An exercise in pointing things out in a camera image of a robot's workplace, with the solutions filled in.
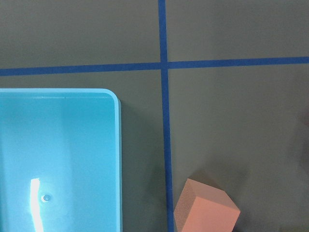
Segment light blue plastic bin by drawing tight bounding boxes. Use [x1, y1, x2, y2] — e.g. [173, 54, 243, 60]
[0, 88, 123, 232]

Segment orange foam block near bin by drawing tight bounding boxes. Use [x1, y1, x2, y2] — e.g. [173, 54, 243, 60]
[174, 178, 240, 232]

